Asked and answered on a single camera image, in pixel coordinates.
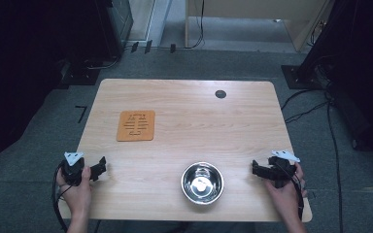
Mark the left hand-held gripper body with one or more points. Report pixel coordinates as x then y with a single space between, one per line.
73 168

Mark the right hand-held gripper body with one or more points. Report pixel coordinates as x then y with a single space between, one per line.
281 170

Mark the black equipment cabinet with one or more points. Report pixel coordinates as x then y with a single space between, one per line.
356 64

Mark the black curtain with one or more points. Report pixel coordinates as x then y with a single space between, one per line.
16 64

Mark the light wooden partition board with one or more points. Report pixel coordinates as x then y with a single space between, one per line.
255 19

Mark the black stand base plate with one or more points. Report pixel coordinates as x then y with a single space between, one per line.
296 77

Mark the orange slotted trivet mat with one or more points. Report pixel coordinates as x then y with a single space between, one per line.
136 126

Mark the person's right hand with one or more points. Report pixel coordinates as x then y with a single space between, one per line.
285 197

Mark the person's left hand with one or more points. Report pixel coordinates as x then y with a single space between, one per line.
77 194

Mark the stainless steel bowl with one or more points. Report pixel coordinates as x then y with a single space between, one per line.
202 183

